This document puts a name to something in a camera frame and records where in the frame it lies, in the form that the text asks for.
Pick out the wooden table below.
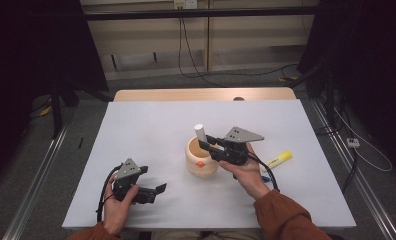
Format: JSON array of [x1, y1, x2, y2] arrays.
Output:
[[113, 87, 297, 103]]

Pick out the black floor cable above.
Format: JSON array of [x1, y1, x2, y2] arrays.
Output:
[[340, 146, 359, 193]]

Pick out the black curtain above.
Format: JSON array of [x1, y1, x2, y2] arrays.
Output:
[[0, 0, 109, 192], [297, 0, 396, 181]]

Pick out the white cable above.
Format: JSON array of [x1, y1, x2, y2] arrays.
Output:
[[332, 105, 394, 173]]

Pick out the person's left hand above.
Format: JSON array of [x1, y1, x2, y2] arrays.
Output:
[[102, 174, 141, 237]]

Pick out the white wall outlet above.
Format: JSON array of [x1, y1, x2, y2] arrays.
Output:
[[173, 0, 199, 10]]

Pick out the left hand-held gripper cable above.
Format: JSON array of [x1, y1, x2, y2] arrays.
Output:
[[96, 163, 124, 224]]

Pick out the black hanging cable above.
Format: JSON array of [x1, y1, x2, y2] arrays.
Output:
[[177, 16, 299, 89]]

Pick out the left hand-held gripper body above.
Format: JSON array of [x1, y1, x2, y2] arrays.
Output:
[[112, 157, 144, 203]]

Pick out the person's right hand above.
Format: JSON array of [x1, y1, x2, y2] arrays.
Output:
[[217, 142, 273, 201]]

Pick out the black horizontal bar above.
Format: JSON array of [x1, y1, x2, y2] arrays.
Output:
[[83, 5, 320, 22]]

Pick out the metal floor rail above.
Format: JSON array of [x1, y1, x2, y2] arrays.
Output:
[[1, 122, 71, 240], [310, 99, 396, 240]]

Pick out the black metal stand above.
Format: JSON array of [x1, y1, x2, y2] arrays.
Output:
[[49, 79, 66, 140]]

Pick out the beige ribbed pen holder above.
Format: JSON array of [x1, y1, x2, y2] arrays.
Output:
[[185, 136, 220, 178]]

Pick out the yellow highlighter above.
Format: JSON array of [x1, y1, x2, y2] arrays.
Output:
[[260, 150, 294, 173]]

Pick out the white glue stick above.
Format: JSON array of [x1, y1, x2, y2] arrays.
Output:
[[193, 123, 209, 144]]

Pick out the beige wooden cabinet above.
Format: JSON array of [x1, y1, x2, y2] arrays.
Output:
[[79, 0, 320, 81]]

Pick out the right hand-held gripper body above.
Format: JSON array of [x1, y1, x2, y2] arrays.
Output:
[[208, 126, 265, 167]]

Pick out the white table mat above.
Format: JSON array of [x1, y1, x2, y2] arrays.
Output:
[[61, 99, 357, 231]]

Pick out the person's legs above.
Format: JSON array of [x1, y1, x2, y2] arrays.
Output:
[[150, 230, 266, 240]]

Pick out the hand-held gripper cable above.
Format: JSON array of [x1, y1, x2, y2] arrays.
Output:
[[247, 151, 281, 193], [96, 163, 124, 224]]

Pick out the right hand-held gripper cable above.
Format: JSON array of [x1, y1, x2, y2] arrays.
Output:
[[247, 151, 281, 193]]

